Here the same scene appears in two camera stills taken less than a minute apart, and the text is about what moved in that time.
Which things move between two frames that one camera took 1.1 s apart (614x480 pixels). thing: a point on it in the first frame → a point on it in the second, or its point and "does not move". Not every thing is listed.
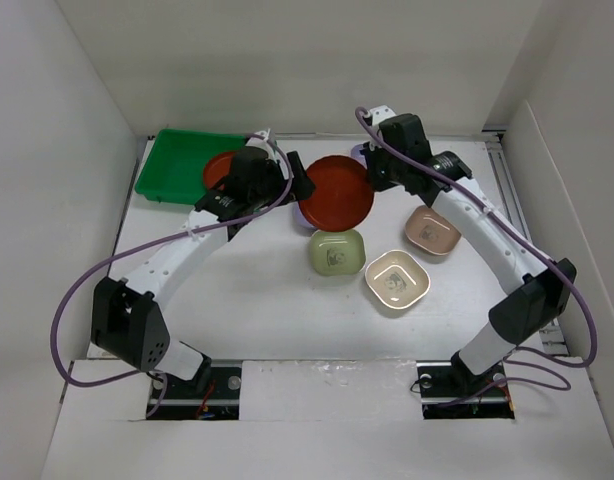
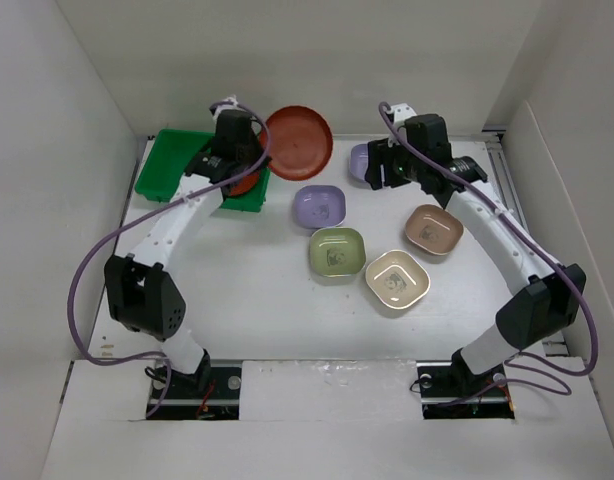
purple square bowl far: [355, 153] does not move
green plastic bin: [173, 169] does not move
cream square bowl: [397, 278] does not move
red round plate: [343, 196] → [301, 142]
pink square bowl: [432, 231] does not move
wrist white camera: [380, 113] → [402, 112]
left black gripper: [302, 186] → [259, 151]
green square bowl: [337, 253] does not move
